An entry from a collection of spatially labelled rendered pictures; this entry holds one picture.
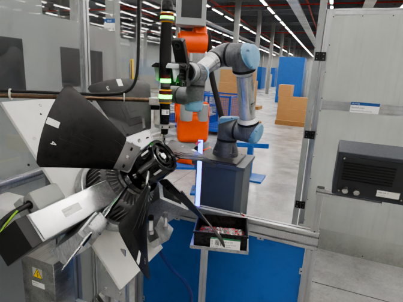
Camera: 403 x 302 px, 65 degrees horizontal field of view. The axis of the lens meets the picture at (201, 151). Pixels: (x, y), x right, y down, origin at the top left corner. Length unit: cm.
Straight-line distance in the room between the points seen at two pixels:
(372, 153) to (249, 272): 77
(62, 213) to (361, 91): 234
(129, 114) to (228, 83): 814
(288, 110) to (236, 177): 861
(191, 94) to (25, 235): 79
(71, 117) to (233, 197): 112
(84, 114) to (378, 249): 266
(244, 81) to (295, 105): 869
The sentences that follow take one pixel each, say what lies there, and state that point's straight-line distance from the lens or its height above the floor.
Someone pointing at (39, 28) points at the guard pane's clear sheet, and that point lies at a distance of 166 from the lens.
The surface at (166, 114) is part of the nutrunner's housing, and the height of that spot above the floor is 134.
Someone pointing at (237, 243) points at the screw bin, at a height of 84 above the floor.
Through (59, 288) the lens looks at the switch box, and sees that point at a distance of 129.
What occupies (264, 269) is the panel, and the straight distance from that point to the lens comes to 158.
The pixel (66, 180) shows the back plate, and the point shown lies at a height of 113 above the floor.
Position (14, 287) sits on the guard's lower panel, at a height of 48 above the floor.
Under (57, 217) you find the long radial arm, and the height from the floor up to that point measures 111.
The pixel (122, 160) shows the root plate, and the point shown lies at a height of 121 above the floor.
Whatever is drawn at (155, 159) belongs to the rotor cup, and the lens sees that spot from 96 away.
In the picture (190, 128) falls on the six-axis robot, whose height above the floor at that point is 61.
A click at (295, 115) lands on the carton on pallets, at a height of 31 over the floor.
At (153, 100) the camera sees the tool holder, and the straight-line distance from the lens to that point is 107.
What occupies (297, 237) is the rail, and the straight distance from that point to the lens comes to 146.
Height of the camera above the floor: 149
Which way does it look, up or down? 14 degrees down
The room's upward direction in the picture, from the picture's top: 3 degrees clockwise
